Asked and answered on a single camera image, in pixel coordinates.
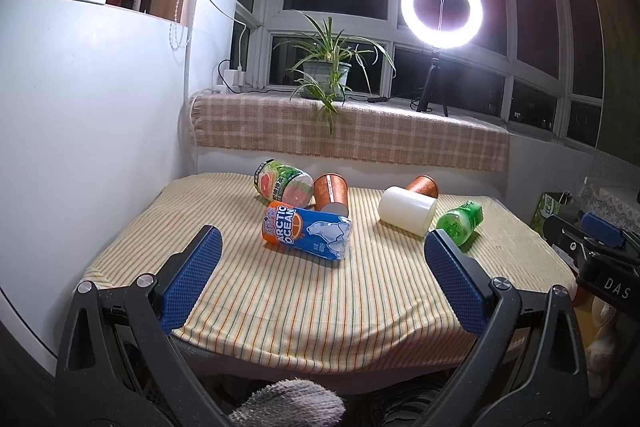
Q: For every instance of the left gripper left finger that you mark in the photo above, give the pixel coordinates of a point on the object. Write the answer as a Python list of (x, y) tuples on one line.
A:
[(118, 365)]

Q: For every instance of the green plastic bottle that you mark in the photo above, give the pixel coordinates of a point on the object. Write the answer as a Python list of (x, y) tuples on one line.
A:
[(459, 223)]

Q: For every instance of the green white paper bag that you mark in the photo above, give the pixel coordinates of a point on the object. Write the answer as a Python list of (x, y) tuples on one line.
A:
[(549, 204)]

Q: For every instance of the plaid beige sill cloth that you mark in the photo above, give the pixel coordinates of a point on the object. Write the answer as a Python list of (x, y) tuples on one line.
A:
[(358, 131)]

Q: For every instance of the left copper paper cup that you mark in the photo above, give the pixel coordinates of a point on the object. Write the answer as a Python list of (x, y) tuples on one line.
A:
[(331, 194)]

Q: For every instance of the potted spider plant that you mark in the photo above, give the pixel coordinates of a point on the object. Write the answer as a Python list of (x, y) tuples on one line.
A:
[(327, 59)]

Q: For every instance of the grey fuzzy sleeve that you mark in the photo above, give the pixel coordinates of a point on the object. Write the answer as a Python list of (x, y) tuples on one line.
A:
[(295, 402)]

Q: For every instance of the copper paper cup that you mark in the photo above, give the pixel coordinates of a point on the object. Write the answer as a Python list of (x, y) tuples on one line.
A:
[(424, 185), (331, 194)]

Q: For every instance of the green pink fruit can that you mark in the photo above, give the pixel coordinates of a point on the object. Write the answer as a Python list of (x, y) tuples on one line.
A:
[(280, 182)]

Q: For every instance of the white plastic cup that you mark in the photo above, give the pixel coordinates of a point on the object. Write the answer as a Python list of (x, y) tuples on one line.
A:
[(410, 211)]

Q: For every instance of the ring light on tripod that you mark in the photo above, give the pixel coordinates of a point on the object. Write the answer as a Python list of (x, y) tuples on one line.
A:
[(439, 38)]

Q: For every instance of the white power charger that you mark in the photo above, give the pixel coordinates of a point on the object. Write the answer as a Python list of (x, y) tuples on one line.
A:
[(230, 81)]

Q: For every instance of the right copper paper cup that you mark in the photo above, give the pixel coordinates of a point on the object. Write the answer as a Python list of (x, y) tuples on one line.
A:
[(424, 185)]

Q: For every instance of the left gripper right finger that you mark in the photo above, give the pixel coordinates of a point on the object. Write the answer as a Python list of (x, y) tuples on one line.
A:
[(527, 366)]

